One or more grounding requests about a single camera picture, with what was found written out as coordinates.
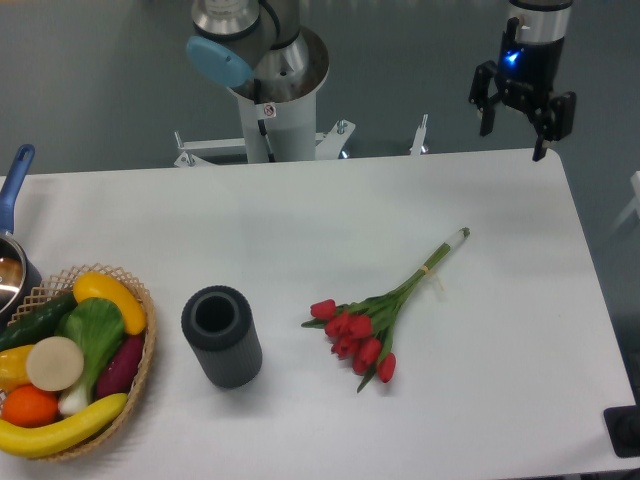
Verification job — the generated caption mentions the beige round disc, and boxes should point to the beige round disc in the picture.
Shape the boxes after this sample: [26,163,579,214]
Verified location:
[26,336,84,392]

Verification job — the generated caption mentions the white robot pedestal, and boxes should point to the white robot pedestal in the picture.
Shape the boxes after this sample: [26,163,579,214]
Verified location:
[174,92,356,167]

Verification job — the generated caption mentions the orange fruit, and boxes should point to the orange fruit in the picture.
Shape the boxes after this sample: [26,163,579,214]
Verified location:
[1,385,58,428]

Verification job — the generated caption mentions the purple sweet potato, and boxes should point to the purple sweet potato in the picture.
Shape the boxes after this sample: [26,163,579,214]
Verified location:
[95,335,144,399]

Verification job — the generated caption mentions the black device at edge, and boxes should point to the black device at edge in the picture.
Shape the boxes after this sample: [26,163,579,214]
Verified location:
[603,405,639,458]

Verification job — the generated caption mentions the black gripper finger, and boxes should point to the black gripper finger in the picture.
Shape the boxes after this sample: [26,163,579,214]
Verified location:
[532,91,577,162]
[468,61,502,137]

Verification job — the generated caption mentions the red tulip bouquet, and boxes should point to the red tulip bouquet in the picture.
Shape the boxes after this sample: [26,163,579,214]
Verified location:
[301,227,471,391]

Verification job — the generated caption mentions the yellow banana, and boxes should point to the yellow banana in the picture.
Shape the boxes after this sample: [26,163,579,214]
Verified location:
[1,393,128,459]

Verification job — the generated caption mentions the dark grey ribbed vase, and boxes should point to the dark grey ribbed vase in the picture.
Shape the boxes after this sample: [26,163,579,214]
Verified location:
[181,285,263,389]

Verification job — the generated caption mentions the black cable on pedestal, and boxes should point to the black cable on pedestal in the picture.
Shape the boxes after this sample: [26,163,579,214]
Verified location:
[252,78,277,163]

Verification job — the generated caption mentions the woven wicker basket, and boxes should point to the woven wicker basket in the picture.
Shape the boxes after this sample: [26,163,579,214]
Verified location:
[9,264,157,461]

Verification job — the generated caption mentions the white frame at right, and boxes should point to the white frame at right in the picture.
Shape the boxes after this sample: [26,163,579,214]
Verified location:
[600,171,639,245]

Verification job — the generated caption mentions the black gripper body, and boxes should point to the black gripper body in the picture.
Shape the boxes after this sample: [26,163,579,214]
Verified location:
[497,43,564,112]

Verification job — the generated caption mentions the dark green cucumber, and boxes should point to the dark green cucumber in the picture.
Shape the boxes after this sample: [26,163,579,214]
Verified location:
[1,292,77,351]

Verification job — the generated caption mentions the green bok choy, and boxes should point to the green bok choy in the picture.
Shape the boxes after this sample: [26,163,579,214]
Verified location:
[55,298,124,417]

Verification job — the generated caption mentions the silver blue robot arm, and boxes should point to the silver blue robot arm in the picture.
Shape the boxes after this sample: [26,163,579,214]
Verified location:
[186,1,577,163]

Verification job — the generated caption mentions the yellow squash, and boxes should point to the yellow squash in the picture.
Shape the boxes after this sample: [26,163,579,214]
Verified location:
[72,271,147,335]

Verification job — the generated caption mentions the blue handled saucepan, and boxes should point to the blue handled saucepan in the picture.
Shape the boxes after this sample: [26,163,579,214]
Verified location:
[1,144,41,331]

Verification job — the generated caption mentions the yellow bell pepper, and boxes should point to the yellow bell pepper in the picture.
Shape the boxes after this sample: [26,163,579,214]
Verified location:
[0,345,33,392]

